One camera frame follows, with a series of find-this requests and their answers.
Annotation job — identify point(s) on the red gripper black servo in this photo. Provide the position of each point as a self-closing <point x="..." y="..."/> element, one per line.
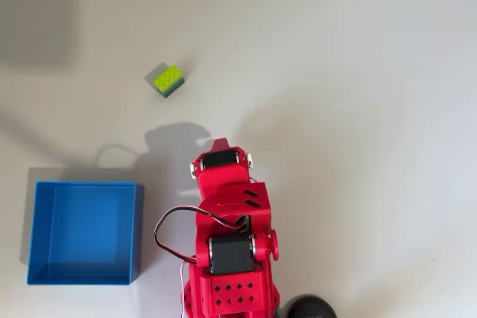
<point x="223" y="177"/>

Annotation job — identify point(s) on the green lego brick stack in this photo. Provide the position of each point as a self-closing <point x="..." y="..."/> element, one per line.
<point x="167" y="76"/>

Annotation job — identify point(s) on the red robot arm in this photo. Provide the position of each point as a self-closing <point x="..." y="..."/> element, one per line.
<point x="232" y="295"/>

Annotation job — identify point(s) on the blue plastic bin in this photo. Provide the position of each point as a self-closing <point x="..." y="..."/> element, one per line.
<point x="85" y="232"/>

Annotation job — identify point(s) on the black gooseneck stand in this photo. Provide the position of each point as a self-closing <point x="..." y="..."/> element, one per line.
<point x="309" y="308"/>

